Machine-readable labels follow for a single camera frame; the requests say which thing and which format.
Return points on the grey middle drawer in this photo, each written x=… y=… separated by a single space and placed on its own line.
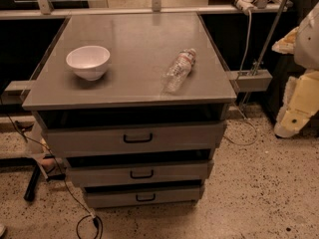
x=111 y=175

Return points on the grey drawer cabinet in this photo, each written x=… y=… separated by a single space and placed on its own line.
x=142 y=47

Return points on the grey left bracket block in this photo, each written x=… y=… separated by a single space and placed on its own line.
x=16 y=92

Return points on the grey right bracket block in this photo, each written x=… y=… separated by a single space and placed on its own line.
x=247 y=83

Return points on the grey top drawer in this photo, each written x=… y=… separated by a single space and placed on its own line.
x=86 y=141

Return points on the grey back rail shelf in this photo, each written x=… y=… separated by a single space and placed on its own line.
x=62 y=13

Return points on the grey bottom drawer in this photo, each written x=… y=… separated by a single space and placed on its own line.
x=144 y=197

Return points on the white bowl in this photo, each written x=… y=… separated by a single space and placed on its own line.
x=89 y=62

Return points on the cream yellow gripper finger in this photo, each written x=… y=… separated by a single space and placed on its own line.
x=300 y=104

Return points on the metal diagonal rod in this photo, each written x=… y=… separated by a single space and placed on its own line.
x=256 y=65

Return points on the grey drawer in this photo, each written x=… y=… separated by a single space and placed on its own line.
x=144 y=197
x=86 y=141
x=111 y=175

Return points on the black table leg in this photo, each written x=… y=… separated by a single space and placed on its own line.
x=30 y=191

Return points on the clear plastic water bottle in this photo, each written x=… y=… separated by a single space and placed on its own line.
x=174 y=76

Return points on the grey bracket block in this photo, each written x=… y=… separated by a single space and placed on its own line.
x=16 y=92
x=247 y=83

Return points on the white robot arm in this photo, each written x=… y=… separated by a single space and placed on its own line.
x=303 y=42

